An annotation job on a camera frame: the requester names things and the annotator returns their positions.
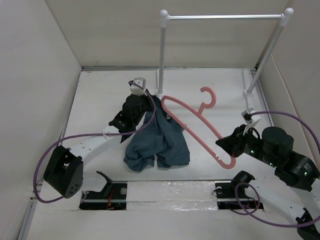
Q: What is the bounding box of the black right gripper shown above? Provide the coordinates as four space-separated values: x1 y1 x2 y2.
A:
214 122 278 166

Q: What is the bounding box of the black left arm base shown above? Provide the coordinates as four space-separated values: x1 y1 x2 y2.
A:
79 171 128 211

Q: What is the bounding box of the pink plastic hanger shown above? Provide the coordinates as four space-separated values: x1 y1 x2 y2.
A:
161 86 237 170

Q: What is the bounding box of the blue t shirt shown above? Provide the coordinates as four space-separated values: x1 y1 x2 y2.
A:
123 96 190 172

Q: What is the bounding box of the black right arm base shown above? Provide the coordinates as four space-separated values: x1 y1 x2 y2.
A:
211 170 264 215

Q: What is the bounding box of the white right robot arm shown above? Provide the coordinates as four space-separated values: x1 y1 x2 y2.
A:
215 124 320 240

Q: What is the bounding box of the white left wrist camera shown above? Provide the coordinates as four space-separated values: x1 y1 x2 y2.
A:
129 77 146 96

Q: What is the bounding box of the white metal clothes rack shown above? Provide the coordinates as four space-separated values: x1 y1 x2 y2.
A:
156 7 294 104

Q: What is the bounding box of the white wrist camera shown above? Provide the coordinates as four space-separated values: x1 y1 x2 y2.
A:
129 77 146 96
241 107 261 135

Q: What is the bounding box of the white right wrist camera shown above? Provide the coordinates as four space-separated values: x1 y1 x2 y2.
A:
241 107 261 135

